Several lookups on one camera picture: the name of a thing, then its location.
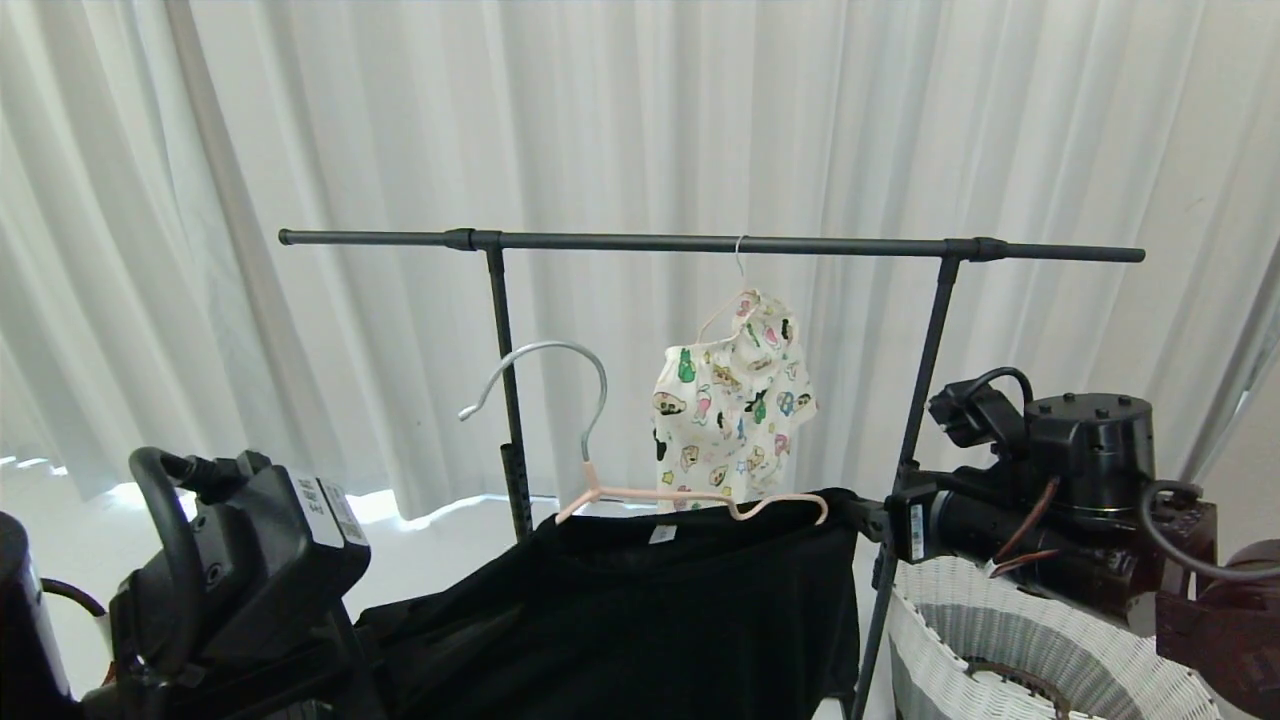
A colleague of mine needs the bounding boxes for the cream printed garment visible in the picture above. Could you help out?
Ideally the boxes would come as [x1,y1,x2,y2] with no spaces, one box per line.
[652,290,819,513]

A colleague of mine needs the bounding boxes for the black garment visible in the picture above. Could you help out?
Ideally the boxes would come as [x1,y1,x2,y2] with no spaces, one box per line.
[355,488,863,720]

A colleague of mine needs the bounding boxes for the black clothes rack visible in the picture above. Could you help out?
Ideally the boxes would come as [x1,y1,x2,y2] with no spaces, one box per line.
[278,228,1147,720]

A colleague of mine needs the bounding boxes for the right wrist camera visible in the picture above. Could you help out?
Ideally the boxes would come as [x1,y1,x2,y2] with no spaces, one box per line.
[928,367,1036,451]

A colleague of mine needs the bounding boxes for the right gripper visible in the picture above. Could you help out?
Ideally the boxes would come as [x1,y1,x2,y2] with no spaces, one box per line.
[885,478,1036,589]

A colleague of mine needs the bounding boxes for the white curtain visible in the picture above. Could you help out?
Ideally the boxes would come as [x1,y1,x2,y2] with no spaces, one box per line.
[0,0,1280,521]

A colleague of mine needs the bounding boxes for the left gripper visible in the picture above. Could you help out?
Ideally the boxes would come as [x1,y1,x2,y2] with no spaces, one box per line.
[150,625,391,720]

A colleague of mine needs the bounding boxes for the pink clothes hanger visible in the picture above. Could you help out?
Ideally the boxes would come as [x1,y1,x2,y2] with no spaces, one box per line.
[695,237,793,346]
[458,340,831,528]

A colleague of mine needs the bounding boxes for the white laundry basket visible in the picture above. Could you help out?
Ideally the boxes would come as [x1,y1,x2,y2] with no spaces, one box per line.
[885,555,1229,720]

